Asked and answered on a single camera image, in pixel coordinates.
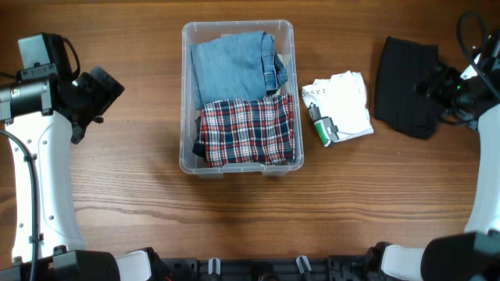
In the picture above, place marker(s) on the blue jeans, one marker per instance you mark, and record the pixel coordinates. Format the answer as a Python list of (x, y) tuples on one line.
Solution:
[(240, 66)]

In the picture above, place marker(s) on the black garment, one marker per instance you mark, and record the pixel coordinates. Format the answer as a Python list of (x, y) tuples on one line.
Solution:
[(403, 64)]

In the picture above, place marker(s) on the clear plastic storage bin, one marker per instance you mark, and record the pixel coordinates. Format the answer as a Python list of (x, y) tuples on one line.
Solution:
[(200, 32)]

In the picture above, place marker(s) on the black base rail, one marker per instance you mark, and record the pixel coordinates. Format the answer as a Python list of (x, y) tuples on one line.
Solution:
[(333, 268)]

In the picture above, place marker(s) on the red plaid shirt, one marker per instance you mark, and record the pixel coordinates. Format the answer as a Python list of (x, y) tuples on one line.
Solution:
[(239, 131)]

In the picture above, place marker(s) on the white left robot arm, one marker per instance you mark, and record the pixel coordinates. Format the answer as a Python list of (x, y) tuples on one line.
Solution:
[(43, 116)]

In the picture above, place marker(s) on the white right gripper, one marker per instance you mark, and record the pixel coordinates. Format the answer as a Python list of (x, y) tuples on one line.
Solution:
[(438, 90)]

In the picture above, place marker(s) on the white printed t-shirt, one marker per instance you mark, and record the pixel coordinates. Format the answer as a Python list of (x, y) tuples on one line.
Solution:
[(338, 107)]

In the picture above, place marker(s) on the cream cloth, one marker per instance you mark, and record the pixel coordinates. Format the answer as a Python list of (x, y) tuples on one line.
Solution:
[(285, 60)]

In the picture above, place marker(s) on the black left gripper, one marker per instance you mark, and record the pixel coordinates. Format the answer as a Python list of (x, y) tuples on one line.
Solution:
[(107, 95)]

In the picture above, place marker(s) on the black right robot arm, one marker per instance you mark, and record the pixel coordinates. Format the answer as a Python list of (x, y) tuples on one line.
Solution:
[(471, 97)]

